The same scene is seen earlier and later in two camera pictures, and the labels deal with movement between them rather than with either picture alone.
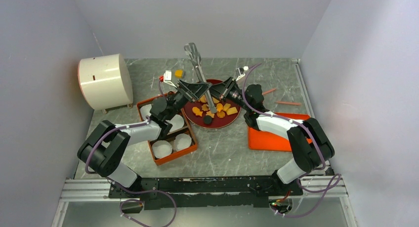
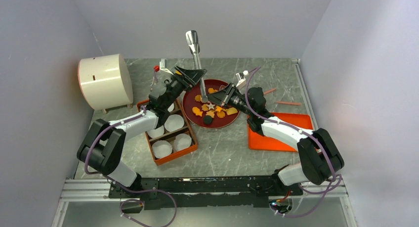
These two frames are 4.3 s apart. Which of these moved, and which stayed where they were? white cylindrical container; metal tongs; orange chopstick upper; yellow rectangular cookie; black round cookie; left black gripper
Moved: left black gripper; metal tongs
Stayed: yellow rectangular cookie; orange chopstick upper; white cylindrical container; black round cookie
